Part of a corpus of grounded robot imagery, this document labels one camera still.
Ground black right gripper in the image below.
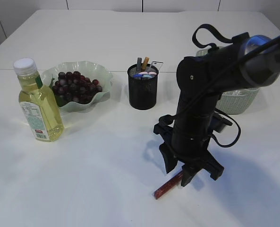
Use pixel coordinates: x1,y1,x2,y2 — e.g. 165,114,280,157
153,115,224,187

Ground silver glitter marker pen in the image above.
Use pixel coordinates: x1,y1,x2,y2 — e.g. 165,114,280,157
136,57,142,72

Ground clear plastic ruler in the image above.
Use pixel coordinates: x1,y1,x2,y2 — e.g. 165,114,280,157
149,61,163,72

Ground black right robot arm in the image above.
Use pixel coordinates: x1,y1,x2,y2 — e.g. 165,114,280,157
153,33,280,186

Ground black mesh pen cup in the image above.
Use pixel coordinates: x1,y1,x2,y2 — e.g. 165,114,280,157
127,64,159,110

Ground purple red grape bunch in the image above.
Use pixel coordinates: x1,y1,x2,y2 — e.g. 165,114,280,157
51,71,103,107

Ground light green wavy plate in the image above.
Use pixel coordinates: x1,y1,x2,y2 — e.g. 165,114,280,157
41,61,112,112

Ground gold glitter marker pen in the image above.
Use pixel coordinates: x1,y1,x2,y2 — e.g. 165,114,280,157
141,57,149,71

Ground light green woven basket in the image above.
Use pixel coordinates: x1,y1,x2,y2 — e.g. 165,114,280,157
195,46,260,115

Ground pink scissors with sheath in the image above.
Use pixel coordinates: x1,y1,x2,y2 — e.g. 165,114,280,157
139,71,157,79

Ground red glitter marker pen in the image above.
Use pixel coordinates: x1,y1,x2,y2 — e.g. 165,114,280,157
153,170,183,200

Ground blue scissors with sheath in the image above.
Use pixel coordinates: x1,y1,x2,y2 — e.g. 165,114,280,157
133,74,153,80

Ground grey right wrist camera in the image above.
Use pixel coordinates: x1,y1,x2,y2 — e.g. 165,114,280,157
209,113,233,133

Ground yellow tea plastic bottle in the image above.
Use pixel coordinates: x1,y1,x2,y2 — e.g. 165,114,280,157
13,58,64,142

